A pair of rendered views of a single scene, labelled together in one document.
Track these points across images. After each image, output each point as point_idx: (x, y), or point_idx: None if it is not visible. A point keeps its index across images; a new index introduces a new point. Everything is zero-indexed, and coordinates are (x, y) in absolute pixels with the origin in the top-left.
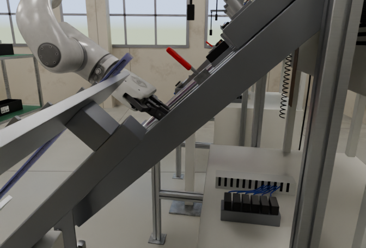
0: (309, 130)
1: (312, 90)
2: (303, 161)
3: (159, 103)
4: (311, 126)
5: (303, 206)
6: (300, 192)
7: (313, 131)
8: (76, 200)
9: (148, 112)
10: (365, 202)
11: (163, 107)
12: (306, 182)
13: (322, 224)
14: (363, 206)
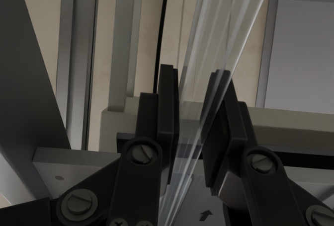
0: (74, 91)
1: (77, 143)
2: (79, 43)
3: (223, 205)
4: (65, 99)
5: None
6: None
7: (57, 94)
8: None
9: (89, 179)
10: None
11: (207, 173)
12: (60, 20)
13: None
14: None
